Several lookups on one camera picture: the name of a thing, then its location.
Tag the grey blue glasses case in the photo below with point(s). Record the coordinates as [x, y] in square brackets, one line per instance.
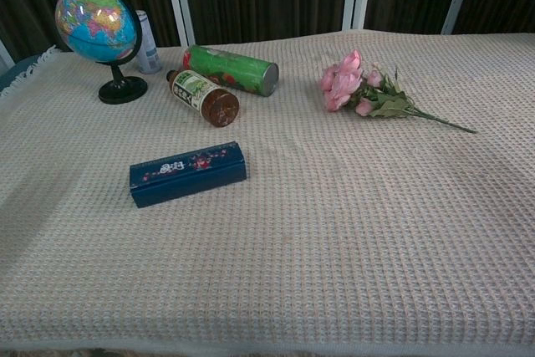
[188, 173]

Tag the brown tea bottle green label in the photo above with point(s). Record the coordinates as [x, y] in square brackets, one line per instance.
[200, 95]

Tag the green cylindrical snack tube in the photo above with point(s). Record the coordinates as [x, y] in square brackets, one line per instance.
[234, 68]

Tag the beige waffle weave cloth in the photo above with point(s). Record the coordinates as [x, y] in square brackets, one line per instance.
[334, 227]

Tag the pink artificial flower bouquet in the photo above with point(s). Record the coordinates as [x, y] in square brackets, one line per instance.
[344, 81]

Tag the silver white drink can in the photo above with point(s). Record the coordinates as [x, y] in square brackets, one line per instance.
[149, 52]

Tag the desk globe on black stand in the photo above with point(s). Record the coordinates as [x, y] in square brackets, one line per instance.
[96, 18]

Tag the blue padded table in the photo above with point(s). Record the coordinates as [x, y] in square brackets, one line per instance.
[12, 74]

